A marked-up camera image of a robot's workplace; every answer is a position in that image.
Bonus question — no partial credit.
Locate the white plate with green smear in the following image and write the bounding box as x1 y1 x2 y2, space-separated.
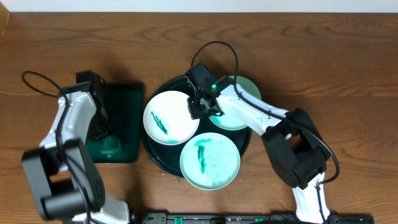
143 91 200 146

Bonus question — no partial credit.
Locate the green scrub sponge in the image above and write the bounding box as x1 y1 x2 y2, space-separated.
99 136 122 155

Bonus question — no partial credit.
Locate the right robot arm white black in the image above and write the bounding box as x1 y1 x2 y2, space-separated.
185 63 331 223

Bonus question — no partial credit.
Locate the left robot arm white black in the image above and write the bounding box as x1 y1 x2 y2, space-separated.
21 70 131 223

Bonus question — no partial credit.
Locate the round black serving tray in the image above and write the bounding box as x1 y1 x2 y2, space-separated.
141 76 252 178

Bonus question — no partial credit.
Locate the dark green rectangular tray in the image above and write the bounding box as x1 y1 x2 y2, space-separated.
86 83 144 164

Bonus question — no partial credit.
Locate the pale green plate back right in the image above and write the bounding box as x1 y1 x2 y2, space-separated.
210 76 261 131

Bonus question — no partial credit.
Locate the pale green plate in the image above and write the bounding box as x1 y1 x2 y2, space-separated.
210 76 261 131
180 133 241 190

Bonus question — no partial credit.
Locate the pale green plate front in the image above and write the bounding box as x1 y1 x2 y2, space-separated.
180 133 241 190

